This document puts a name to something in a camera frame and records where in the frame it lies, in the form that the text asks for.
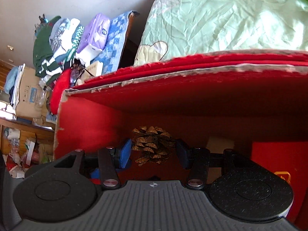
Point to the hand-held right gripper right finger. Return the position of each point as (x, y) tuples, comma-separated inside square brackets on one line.
[(182, 154)]

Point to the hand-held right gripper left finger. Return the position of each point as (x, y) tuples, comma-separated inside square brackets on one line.
[(125, 154)]

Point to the brown pine cone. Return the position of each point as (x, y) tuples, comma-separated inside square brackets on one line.
[(151, 144)]

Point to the large red cardboard box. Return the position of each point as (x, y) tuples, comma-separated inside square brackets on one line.
[(192, 96)]

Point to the small red gold-printed box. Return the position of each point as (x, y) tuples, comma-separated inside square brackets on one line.
[(276, 158)]

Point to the wooden cabinet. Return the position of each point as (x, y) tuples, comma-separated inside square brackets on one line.
[(43, 134)]

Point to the small beige box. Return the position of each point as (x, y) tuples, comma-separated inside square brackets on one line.
[(93, 68)]

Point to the red plush cloth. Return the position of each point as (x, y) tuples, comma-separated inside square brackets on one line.
[(59, 91)]

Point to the eyeglasses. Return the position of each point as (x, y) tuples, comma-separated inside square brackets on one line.
[(73, 77)]

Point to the brown cardboard box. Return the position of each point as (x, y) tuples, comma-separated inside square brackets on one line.
[(26, 96)]

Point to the light blue cloth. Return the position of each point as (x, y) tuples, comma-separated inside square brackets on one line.
[(12, 79)]

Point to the blue white patterned towel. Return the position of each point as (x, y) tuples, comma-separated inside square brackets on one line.
[(115, 33)]

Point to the purple tissue pack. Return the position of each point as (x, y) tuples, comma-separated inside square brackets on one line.
[(96, 31)]

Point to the stack of folded clothes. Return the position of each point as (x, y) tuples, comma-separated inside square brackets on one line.
[(43, 48)]

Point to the light green quilt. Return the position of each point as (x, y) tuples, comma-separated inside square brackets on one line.
[(216, 16)]

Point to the black clip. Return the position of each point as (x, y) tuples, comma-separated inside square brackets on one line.
[(42, 18)]

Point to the wall switch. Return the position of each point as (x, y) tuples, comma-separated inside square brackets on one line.
[(9, 48)]

